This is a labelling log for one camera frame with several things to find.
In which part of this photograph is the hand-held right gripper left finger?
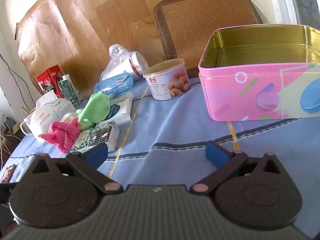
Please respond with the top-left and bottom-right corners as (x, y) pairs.
(30, 143), (124, 195)

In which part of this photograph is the white tissue pack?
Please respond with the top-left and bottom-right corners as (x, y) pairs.
(29, 90), (77, 137)

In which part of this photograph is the green patterned tissue packet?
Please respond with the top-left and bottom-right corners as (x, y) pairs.
(70, 120), (120, 153)

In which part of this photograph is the pink cloth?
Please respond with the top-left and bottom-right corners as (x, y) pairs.
(38, 117), (82, 154)

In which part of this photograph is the green cloth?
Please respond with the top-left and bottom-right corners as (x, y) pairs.
(76, 91), (112, 131)

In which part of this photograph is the blue transparent pencil case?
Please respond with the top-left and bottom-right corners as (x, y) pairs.
(94, 72), (134, 95)

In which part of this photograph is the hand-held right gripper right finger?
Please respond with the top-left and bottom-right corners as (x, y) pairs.
(191, 140), (284, 195)

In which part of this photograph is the woven brown tray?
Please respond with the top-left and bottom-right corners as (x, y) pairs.
(152, 0), (263, 70)

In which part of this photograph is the blue tablecloth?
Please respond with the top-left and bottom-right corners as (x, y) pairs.
(0, 65), (320, 230)

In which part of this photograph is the white wet wipes pack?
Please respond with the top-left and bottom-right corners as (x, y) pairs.
(104, 92), (134, 127)

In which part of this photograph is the black power adapter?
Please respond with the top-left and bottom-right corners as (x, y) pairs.
(5, 116), (17, 133)

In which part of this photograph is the white snack can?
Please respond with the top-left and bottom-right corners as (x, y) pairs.
(143, 59), (190, 101)

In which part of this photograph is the black cable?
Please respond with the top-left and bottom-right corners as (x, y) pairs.
(0, 54), (37, 110)

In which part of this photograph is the white window frame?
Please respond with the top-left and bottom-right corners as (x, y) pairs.
(265, 0), (320, 28)

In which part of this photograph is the clear plastic bag of cups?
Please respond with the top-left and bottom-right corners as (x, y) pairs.
(100, 44), (149, 85)

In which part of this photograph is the white enamel mug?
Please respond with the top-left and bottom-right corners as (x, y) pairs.
(20, 115), (34, 135)

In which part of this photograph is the pink tin box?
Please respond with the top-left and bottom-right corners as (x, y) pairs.
(198, 24), (320, 122)

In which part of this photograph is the red snack tin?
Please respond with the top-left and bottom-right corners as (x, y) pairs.
(36, 64), (66, 98)

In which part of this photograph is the wood pattern sheet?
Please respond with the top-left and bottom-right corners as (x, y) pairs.
(16, 0), (175, 100)

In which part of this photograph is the green drink carton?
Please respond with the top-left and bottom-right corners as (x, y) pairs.
(57, 74), (81, 107)

